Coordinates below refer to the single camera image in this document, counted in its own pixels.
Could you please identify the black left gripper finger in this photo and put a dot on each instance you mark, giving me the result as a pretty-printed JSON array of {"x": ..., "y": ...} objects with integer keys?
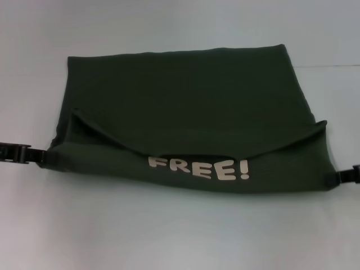
[{"x": 36, "y": 155}]

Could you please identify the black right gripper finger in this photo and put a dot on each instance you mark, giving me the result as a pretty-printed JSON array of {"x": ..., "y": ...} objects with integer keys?
[{"x": 346, "y": 177}]

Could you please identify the dark green shirt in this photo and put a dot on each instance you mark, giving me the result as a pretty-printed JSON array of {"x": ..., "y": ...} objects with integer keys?
[{"x": 182, "y": 112}]

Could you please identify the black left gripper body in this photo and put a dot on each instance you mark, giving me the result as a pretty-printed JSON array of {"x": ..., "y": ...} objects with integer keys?
[{"x": 8, "y": 152}]

